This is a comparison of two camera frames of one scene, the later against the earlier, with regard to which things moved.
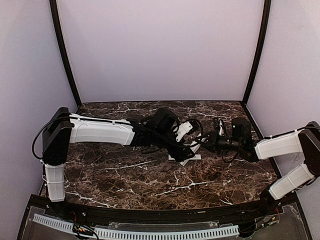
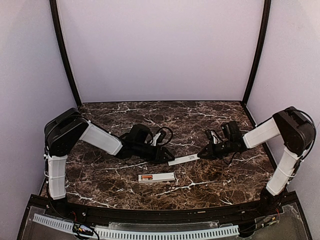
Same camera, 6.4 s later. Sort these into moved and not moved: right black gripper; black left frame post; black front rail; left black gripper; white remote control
Moved: left black gripper; white remote control; right black gripper
Not moved: black left frame post; black front rail
